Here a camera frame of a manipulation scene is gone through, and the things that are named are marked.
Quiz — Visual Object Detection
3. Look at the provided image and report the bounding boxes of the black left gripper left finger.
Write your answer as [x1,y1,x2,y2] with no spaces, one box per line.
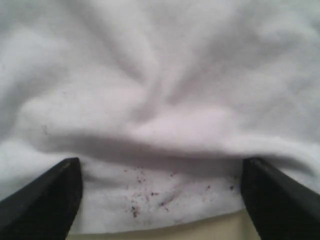
[0,157,83,240]

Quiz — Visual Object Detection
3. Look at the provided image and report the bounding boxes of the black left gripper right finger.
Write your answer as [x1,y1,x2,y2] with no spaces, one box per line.
[240,158,320,240]

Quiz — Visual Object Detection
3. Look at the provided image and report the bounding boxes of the white t-shirt with red lettering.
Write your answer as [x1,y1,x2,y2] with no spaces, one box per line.
[0,0,320,234]

